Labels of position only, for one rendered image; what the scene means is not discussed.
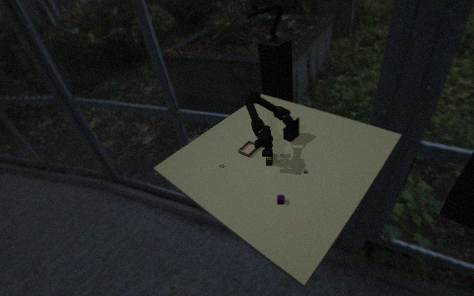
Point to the shallow tan rectangular tray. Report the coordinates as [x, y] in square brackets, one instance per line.
[247, 149]

